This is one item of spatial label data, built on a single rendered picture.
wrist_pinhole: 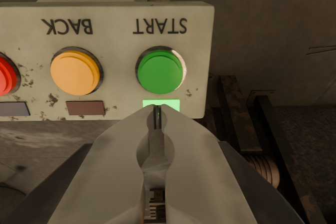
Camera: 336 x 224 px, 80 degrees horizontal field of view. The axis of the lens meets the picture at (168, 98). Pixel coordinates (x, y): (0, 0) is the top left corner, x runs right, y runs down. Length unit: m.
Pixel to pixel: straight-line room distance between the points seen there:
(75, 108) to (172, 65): 0.11
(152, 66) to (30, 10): 0.10
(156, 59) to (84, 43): 0.06
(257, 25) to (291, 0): 0.13
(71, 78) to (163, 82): 0.08
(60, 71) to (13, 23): 0.05
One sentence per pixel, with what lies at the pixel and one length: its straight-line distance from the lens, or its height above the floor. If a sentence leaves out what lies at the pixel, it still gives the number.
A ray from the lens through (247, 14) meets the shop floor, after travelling 0.88.
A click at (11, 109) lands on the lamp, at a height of 0.61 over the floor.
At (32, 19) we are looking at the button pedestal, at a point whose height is 0.58.
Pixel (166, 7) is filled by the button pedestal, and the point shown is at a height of 0.58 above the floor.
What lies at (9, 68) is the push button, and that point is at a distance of 0.22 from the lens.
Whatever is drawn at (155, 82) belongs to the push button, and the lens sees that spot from 0.18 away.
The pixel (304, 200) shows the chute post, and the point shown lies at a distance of 0.99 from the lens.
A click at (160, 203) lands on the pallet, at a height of 0.14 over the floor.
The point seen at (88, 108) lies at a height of 0.61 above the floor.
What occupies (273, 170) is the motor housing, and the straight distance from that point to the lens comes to 0.80.
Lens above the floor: 0.74
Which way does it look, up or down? 41 degrees down
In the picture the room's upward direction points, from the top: 178 degrees clockwise
